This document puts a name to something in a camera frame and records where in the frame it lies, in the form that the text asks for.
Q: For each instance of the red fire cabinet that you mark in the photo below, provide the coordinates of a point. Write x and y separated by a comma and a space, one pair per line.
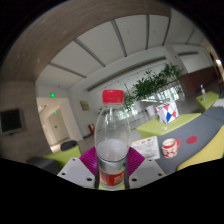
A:
91, 129

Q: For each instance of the green upholstered seat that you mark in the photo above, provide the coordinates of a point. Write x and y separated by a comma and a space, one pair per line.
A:
65, 156

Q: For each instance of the black wall screen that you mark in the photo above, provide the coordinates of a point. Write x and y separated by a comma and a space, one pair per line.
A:
11, 121

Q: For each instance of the framed wall picture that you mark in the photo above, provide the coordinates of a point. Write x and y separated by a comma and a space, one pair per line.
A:
84, 106

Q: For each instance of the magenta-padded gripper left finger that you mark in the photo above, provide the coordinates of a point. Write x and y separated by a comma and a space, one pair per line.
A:
75, 171

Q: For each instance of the group of potted plants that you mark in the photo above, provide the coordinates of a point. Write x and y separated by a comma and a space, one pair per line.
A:
150, 86

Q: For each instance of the yellow and white leaflet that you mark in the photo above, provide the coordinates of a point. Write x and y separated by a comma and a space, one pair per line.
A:
219, 103

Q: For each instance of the red and white mug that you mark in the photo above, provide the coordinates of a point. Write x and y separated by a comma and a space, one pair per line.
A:
170, 149

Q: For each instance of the long green table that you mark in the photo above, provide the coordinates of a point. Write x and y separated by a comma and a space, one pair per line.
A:
156, 128

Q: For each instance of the clear red-capped water bottle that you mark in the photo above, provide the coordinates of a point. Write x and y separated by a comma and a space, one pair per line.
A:
112, 133

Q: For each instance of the small green table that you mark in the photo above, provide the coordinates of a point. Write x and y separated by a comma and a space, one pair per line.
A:
208, 102

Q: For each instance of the white red blue cube box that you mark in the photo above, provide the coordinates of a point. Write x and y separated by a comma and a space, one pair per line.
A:
167, 112

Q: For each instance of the green exit sign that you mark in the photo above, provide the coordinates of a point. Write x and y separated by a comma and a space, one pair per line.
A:
52, 95

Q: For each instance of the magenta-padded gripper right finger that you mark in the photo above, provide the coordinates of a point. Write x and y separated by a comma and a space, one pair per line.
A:
146, 170

